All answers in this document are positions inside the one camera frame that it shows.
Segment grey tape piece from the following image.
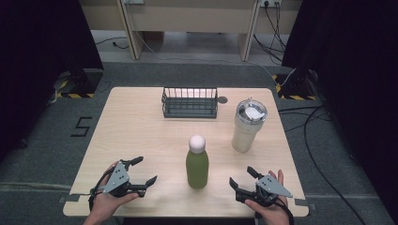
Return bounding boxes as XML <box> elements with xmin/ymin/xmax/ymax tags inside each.
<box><xmin>294</xmin><ymin>198</ymin><xmax>317</xmax><ymax>211</ymax></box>
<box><xmin>58</xmin><ymin>194</ymin><xmax>81</xmax><ymax>203</ymax></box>

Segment black wire basket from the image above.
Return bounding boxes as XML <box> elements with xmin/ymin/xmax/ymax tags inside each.
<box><xmin>161</xmin><ymin>86</ymin><xmax>219</xmax><ymax>119</ymax></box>

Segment black cables from wall outlet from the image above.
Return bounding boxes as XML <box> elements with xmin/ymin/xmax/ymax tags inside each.
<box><xmin>253</xmin><ymin>1</ymin><xmax>288</xmax><ymax>65</ymax></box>

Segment white tumbler with clear lid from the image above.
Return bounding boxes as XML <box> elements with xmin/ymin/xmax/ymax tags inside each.
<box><xmin>231</xmin><ymin>97</ymin><xmax>268</xmax><ymax>154</ymax></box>

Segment short black floor cable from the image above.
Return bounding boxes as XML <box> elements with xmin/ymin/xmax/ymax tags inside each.
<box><xmin>95</xmin><ymin>37</ymin><xmax>130</xmax><ymax>51</ymax></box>

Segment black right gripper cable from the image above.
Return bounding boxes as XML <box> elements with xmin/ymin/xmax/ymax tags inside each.
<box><xmin>275</xmin><ymin>196</ymin><xmax>295</xmax><ymax>225</ymax></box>

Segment black curtain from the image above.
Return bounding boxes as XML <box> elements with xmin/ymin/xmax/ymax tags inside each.
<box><xmin>281</xmin><ymin>0</ymin><xmax>398</xmax><ymax>217</ymax></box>
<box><xmin>0</xmin><ymin>0</ymin><xmax>105</xmax><ymax>163</ymax></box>

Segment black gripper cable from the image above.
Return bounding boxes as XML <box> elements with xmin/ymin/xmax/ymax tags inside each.
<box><xmin>88</xmin><ymin>174</ymin><xmax>111</xmax><ymax>212</ymax></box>
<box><xmin>275</xmin><ymin>196</ymin><xmax>295</xmax><ymax>225</ymax></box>

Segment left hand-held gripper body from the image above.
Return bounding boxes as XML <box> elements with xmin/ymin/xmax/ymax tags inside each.
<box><xmin>99</xmin><ymin>158</ymin><xmax>148</xmax><ymax>199</ymax></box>

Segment person's left hand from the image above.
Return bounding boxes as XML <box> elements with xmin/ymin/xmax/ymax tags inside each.
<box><xmin>88</xmin><ymin>160</ymin><xmax>140</xmax><ymax>219</ymax></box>

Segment beige wooden desk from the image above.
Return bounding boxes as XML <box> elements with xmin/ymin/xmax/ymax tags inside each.
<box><xmin>78</xmin><ymin>0</ymin><xmax>303</xmax><ymax>62</ymax></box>

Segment green bottle with white cap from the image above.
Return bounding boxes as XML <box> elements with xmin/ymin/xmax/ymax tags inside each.
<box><xmin>185</xmin><ymin>134</ymin><xmax>209</xmax><ymax>190</ymax></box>

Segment long black floor cable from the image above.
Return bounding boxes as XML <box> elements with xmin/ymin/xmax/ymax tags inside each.
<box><xmin>303</xmin><ymin>105</ymin><xmax>368</xmax><ymax>225</ymax></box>

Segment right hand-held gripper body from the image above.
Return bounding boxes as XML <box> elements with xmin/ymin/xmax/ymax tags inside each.
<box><xmin>235</xmin><ymin>173</ymin><xmax>294</xmax><ymax>208</ymax></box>

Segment black stand base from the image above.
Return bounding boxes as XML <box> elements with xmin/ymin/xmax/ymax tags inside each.
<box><xmin>271</xmin><ymin>68</ymin><xmax>318</xmax><ymax>101</ymax></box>
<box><xmin>55</xmin><ymin>67</ymin><xmax>104</xmax><ymax>99</ymax></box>

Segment white wall outlet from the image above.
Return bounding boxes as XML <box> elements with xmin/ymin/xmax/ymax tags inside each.
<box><xmin>260</xmin><ymin>0</ymin><xmax>283</xmax><ymax>8</ymax></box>

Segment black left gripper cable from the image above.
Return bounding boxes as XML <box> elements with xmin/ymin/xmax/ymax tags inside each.
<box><xmin>88</xmin><ymin>174</ymin><xmax>111</xmax><ymax>212</ymax></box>

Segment person's right hand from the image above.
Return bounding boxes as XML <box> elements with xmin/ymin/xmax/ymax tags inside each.
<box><xmin>244</xmin><ymin>169</ymin><xmax>295</xmax><ymax>225</ymax></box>

